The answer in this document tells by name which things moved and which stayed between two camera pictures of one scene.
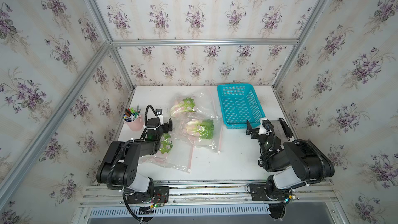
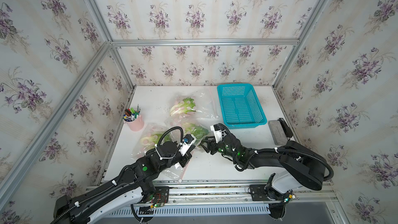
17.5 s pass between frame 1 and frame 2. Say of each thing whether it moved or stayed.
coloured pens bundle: stayed
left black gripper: moved
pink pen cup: stayed
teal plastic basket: stayed
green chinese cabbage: moved
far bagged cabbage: stayed
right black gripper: moved
